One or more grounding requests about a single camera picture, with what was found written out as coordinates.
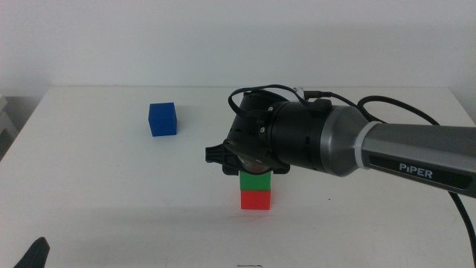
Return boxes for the blue cube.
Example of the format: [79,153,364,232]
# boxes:
[147,102,179,138]

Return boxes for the red cube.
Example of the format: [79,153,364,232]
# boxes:
[240,190,271,211]

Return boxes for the green cube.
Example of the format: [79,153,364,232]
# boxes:
[239,170,272,192]

